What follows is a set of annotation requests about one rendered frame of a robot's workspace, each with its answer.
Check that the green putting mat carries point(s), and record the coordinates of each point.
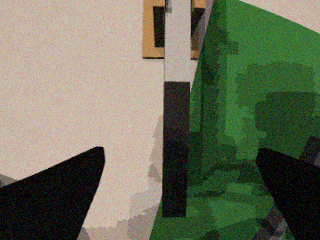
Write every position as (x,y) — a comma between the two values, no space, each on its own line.
(257,85)

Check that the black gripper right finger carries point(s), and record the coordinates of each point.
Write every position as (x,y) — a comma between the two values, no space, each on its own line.
(295,188)

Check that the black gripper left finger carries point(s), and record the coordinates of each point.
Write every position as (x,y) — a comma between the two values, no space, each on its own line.
(52,204)

